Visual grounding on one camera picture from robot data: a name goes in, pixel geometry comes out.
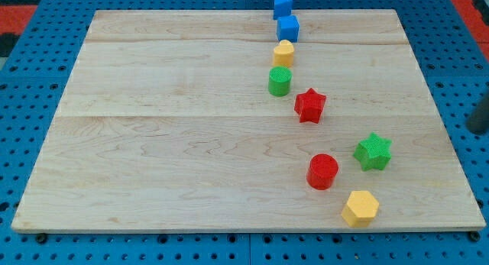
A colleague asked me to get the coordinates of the red cylinder block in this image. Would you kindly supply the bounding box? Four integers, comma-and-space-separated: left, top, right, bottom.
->
306, 154, 339, 190

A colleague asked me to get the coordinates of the yellow heart block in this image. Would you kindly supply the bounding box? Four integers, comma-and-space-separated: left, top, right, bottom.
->
272, 40, 295, 68

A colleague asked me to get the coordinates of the yellow hexagon block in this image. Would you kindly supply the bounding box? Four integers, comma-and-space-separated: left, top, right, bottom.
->
341, 190, 380, 228

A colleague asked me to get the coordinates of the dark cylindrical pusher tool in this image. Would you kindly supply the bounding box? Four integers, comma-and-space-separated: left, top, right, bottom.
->
465, 92, 488, 134

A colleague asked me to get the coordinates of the blue triangle block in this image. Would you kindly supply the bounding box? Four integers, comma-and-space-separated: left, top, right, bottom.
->
273, 0, 293, 20

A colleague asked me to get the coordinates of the green cylinder block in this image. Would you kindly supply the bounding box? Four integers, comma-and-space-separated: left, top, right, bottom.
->
268, 66, 292, 97

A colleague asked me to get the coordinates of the blue perforated base mat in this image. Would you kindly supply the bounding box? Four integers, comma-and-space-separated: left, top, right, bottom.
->
1, 0, 488, 264

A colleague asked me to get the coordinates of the red star block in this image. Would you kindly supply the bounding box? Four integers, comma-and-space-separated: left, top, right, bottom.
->
294, 88, 327, 124

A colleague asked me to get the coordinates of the green star block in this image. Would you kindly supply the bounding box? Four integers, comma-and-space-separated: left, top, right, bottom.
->
353, 132, 392, 171

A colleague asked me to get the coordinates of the light wooden board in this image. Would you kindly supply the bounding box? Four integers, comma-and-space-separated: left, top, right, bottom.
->
11, 9, 486, 234

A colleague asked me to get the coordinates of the blue cube block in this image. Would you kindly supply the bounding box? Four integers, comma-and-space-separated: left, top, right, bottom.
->
276, 15, 300, 43

